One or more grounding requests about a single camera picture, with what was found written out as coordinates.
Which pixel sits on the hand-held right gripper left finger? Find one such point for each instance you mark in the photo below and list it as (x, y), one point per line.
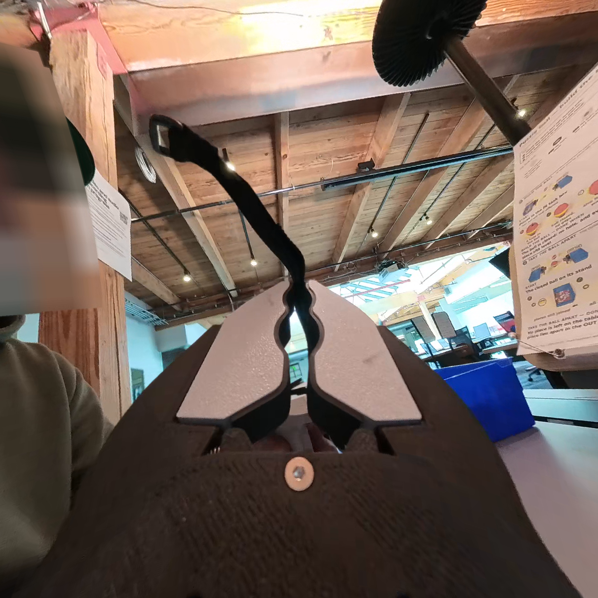
(238, 364)

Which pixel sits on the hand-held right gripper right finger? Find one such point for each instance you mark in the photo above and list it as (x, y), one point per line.
(359, 369)

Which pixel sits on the blue plastic bin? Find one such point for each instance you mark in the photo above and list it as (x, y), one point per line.
(486, 397)

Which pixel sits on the white paper notice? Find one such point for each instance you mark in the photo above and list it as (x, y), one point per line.
(112, 224)

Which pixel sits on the person's green sweatshirt torso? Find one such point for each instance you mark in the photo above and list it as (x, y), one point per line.
(42, 420)

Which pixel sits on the black ceiling light track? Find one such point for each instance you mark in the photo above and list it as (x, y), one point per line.
(420, 163)

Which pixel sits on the instruction sheet on wooden stand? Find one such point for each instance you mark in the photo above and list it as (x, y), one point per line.
(556, 210)

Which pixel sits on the black ribbed disc on pole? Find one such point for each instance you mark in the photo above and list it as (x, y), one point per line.
(411, 42)

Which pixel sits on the wooden post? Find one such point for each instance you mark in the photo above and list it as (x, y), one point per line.
(79, 117)

